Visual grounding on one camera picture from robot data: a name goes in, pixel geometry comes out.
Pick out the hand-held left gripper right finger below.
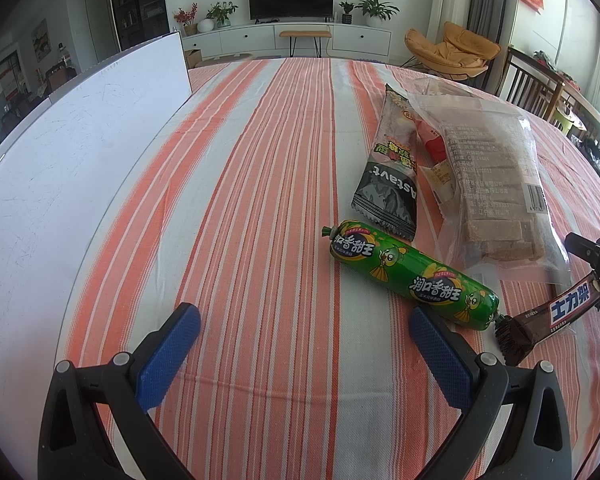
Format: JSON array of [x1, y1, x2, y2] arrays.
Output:
[[408, 306, 574, 480]]

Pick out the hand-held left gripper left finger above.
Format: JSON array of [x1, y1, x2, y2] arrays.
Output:
[[37, 302, 202, 480]]

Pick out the brown chocolate bar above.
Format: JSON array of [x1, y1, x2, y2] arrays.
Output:
[[494, 270, 600, 367]]

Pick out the green sausage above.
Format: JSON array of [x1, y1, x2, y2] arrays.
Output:
[[321, 219, 503, 332]]

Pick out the clear bag of biscuits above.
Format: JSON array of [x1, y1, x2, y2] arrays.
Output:
[[411, 91, 573, 286]]

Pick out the black snack packet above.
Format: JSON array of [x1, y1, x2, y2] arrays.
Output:
[[351, 83, 421, 241]]

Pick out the red snack packet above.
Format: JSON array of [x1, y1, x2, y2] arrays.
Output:
[[414, 115, 456, 206]]

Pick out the cluttered dining table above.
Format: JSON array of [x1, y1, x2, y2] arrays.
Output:
[[530, 50, 600, 171]]

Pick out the wooden dining chair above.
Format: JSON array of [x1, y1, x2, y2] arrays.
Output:
[[500, 46, 566, 121]]

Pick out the orange striped tablecloth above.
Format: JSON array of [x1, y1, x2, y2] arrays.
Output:
[[62, 57, 600, 480]]

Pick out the white board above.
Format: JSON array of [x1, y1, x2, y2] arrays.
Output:
[[0, 31, 193, 441]]

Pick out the orange lounge chair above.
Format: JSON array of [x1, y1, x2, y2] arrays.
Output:
[[404, 21, 502, 81]]

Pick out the grey curtain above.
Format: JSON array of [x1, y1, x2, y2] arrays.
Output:
[[467, 0, 518, 91]]

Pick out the white curtain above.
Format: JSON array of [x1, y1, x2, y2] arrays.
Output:
[[436, 0, 473, 68]]

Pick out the large plant in white pot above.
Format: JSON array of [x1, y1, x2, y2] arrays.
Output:
[[355, 0, 400, 28]]

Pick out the white television cabinet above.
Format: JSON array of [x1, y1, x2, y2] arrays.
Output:
[[181, 23, 393, 59]]

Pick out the white door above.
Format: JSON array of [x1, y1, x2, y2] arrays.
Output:
[[84, 0, 108, 61]]

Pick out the red flower plant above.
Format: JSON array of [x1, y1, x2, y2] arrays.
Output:
[[174, 4, 201, 36]]

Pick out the green potted plant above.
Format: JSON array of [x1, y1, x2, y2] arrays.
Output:
[[206, 1, 238, 28]]

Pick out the wooden bench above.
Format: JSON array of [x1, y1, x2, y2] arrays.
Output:
[[279, 30, 332, 59]]

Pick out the dark bookcase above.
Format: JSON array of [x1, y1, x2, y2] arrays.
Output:
[[107, 0, 167, 53]]

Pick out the framed wall picture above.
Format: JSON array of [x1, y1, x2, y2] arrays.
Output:
[[31, 18, 51, 56]]

